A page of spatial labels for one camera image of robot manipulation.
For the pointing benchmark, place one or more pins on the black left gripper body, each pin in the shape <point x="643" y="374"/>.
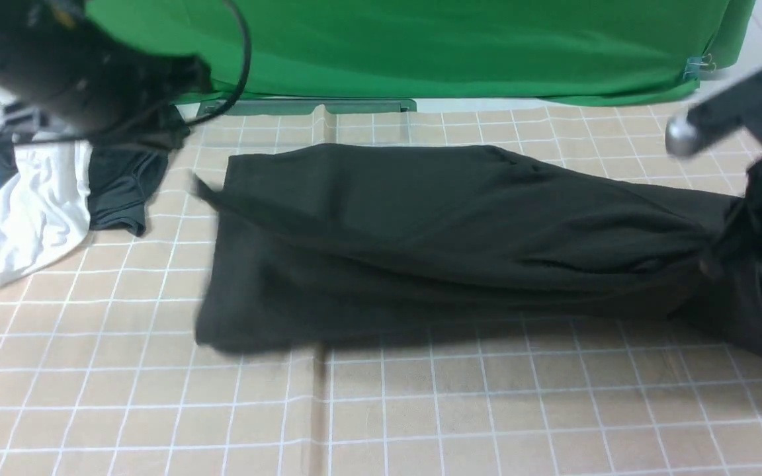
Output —
<point x="120" y="91"/>

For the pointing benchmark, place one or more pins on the dark gray long sleeve shirt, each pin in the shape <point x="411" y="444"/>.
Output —
<point x="337" y="241"/>

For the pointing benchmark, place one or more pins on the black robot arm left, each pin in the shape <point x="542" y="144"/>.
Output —
<point x="57" y="59"/>

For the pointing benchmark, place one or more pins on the white crumpled shirt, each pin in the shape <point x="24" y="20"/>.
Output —
<point x="43" y="207"/>

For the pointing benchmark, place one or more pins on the dark gray crumpled garment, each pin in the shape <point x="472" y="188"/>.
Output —
<point x="121" y="181"/>

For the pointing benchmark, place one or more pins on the metal binder clip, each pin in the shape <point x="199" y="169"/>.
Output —
<point x="696" y="65"/>

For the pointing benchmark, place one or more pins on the green backdrop cloth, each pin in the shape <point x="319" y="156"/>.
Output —
<point x="587" y="53"/>

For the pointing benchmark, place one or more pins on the beige grid tablecloth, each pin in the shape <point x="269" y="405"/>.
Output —
<point x="99" y="374"/>

